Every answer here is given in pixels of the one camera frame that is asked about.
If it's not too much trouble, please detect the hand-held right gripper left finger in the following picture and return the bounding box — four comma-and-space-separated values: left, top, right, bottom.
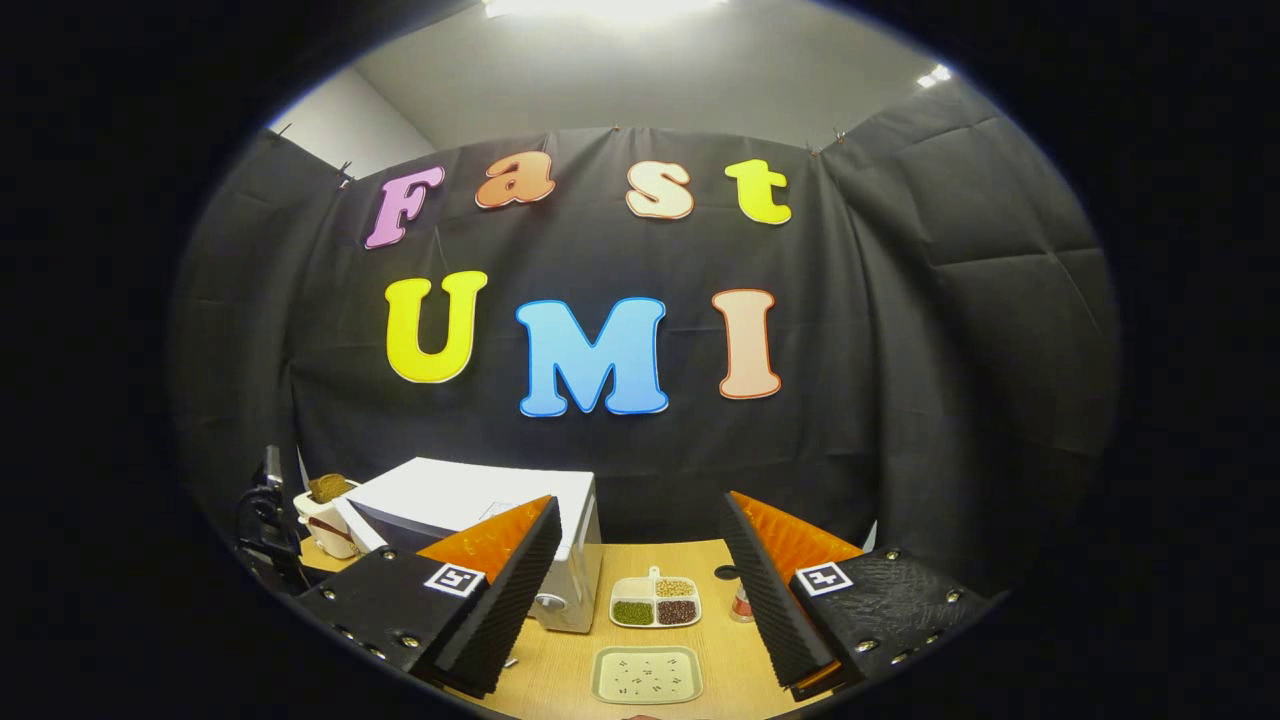
293, 495, 563, 699

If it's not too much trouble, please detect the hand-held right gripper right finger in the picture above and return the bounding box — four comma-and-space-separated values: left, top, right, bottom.
720, 490, 1001, 701

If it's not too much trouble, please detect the white microwave oven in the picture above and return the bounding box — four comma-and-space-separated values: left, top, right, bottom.
335, 457, 604, 634

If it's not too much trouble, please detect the white divided bean dish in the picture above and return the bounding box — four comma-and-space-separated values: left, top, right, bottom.
609, 567, 703, 629

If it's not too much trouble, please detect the pale green square plate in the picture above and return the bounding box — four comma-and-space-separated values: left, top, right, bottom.
590, 645, 704, 705

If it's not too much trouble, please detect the black backdrop cloth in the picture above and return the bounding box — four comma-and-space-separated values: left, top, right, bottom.
170, 75, 1121, 601

